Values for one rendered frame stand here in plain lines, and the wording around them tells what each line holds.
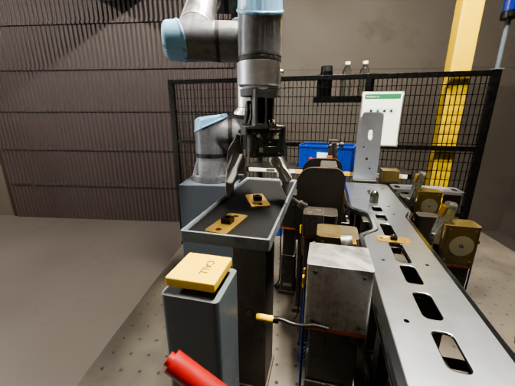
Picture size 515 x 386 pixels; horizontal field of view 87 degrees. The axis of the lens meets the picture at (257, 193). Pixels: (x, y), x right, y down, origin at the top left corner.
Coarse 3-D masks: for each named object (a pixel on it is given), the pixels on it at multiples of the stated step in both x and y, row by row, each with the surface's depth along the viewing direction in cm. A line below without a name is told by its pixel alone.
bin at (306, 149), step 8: (304, 144) 169; (312, 144) 170; (320, 144) 168; (328, 144) 166; (344, 144) 162; (352, 144) 161; (304, 152) 157; (312, 152) 156; (320, 152) 154; (344, 152) 149; (352, 152) 147; (304, 160) 158; (344, 160) 150; (352, 160) 149; (344, 168) 151; (352, 168) 152
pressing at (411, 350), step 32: (352, 192) 120; (384, 192) 120; (384, 224) 86; (384, 256) 67; (416, 256) 67; (384, 288) 54; (416, 288) 54; (448, 288) 54; (384, 320) 46; (416, 320) 46; (448, 320) 46; (480, 320) 46; (384, 352) 40; (416, 352) 40; (480, 352) 40; (512, 352) 40; (416, 384) 35; (448, 384) 35; (480, 384) 35; (512, 384) 35
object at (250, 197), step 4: (248, 196) 59; (252, 196) 59; (256, 196) 56; (260, 196) 56; (248, 200) 56; (252, 200) 56; (256, 200) 56; (260, 200) 56; (264, 200) 56; (252, 204) 54; (256, 204) 54; (264, 204) 54; (268, 204) 54
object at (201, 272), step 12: (180, 264) 33; (192, 264) 33; (204, 264) 33; (216, 264) 33; (228, 264) 34; (168, 276) 31; (180, 276) 31; (192, 276) 31; (204, 276) 31; (216, 276) 31; (192, 288) 30; (204, 288) 30; (216, 288) 30
